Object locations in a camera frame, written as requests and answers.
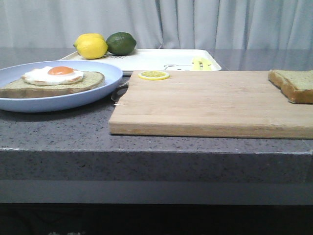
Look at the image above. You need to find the light blue round plate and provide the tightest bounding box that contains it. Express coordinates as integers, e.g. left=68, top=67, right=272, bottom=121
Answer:
left=0, top=60, right=123, bottom=113

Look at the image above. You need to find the fried egg toy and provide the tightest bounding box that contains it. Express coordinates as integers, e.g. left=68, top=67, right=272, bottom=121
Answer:
left=22, top=66, right=84, bottom=86

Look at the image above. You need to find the bread slice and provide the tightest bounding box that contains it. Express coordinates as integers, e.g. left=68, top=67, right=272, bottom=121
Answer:
left=268, top=70, right=313, bottom=104
left=0, top=71, right=105, bottom=98

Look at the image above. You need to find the white bear print tray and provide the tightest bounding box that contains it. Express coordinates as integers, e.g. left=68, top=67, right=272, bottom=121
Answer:
left=59, top=48, right=222, bottom=73

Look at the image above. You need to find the yellow lemon slice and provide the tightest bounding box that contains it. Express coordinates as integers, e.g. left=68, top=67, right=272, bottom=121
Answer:
left=138, top=70, right=170, bottom=80

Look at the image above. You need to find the yellow plastic fork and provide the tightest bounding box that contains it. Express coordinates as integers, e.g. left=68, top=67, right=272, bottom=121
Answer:
left=191, top=57, right=212, bottom=71

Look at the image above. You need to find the green lime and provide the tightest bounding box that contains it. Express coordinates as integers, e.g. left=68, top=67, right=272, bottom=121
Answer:
left=106, top=32, right=137, bottom=55

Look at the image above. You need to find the wooden cutting board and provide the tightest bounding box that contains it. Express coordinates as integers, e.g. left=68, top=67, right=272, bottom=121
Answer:
left=109, top=70, right=313, bottom=139

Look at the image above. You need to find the white curtain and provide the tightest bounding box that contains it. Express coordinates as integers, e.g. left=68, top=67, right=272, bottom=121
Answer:
left=0, top=0, right=313, bottom=49

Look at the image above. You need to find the metal cutting board handle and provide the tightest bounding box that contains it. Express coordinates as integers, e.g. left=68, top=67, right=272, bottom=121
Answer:
left=111, top=82, right=129, bottom=102

